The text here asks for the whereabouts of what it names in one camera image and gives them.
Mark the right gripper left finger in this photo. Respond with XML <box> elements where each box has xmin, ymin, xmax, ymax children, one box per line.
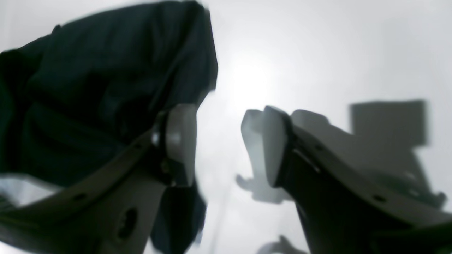
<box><xmin>1</xmin><ymin>104</ymin><xmax>197</xmax><ymax>254</ymax></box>

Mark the black t-shirt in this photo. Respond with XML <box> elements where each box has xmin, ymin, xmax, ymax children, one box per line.
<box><xmin>1</xmin><ymin>1</ymin><xmax>218</xmax><ymax>254</ymax></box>

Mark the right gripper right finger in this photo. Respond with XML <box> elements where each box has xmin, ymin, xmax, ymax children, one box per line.
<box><xmin>263</xmin><ymin>106</ymin><xmax>452</xmax><ymax>254</ymax></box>

